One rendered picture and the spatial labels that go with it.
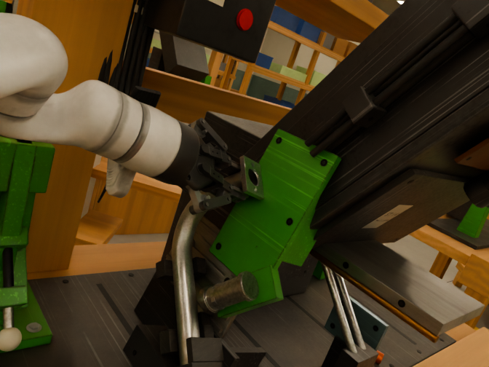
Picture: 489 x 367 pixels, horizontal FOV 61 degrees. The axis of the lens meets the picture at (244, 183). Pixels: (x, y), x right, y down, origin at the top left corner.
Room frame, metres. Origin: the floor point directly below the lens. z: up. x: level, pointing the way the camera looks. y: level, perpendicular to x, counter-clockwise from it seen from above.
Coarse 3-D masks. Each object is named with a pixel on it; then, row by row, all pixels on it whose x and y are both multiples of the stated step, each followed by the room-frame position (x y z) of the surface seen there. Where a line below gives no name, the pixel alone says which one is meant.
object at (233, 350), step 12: (156, 288) 0.61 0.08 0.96; (168, 288) 0.60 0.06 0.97; (144, 300) 0.61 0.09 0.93; (156, 300) 0.60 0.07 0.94; (168, 300) 0.58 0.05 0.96; (144, 312) 0.60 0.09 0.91; (156, 312) 0.59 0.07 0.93; (168, 312) 0.57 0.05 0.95; (144, 324) 0.59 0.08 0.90; (156, 324) 0.57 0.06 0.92; (168, 324) 0.56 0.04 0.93; (216, 336) 0.51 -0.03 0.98; (228, 348) 0.49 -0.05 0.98; (240, 348) 0.52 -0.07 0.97; (252, 348) 0.54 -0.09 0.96; (228, 360) 0.48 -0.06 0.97; (240, 360) 0.51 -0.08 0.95; (252, 360) 0.53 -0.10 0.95
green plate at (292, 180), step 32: (288, 160) 0.57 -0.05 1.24; (320, 160) 0.54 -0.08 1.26; (288, 192) 0.54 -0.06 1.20; (320, 192) 0.52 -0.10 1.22; (224, 224) 0.58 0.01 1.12; (256, 224) 0.55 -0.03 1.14; (288, 224) 0.52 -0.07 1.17; (224, 256) 0.55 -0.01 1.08; (256, 256) 0.52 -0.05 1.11; (288, 256) 0.54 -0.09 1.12
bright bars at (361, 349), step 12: (324, 264) 0.61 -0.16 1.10; (336, 276) 0.62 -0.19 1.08; (336, 288) 0.59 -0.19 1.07; (336, 300) 0.58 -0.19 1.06; (348, 300) 0.60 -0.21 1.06; (336, 312) 0.57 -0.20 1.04; (348, 312) 0.59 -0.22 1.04; (348, 324) 0.56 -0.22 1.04; (348, 336) 0.55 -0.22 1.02; (360, 336) 0.57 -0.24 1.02; (348, 348) 0.55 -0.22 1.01; (360, 348) 0.56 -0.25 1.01; (372, 348) 0.57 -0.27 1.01; (348, 360) 0.53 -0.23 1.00; (360, 360) 0.53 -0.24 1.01; (372, 360) 0.55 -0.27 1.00
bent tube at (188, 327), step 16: (240, 160) 0.56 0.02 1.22; (240, 176) 0.56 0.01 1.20; (256, 176) 0.58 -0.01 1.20; (208, 192) 0.58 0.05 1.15; (256, 192) 0.55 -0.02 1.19; (192, 224) 0.58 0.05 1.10; (176, 240) 0.57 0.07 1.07; (192, 240) 0.58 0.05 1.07; (176, 256) 0.55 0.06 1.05; (176, 272) 0.54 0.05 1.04; (192, 272) 0.54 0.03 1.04; (176, 288) 0.52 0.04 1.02; (192, 288) 0.53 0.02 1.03; (176, 304) 0.51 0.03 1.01; (192, 304) 0.51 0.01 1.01; (192, 320) 0.49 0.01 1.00; (192, 336) 0.48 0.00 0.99
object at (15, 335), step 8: (8, 312) 0.43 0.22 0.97; (8, 320) 0.42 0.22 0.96; (8, 328) 0.42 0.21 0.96; (16, 328) 0.42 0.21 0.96; (0, 336) 0.41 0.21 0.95; (8, 336) 0.41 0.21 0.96; (16, 336) 0.42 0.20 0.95; (0, 344) 0.40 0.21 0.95; (8, 344) 0.41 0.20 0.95; (16, 344) 0.41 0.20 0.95
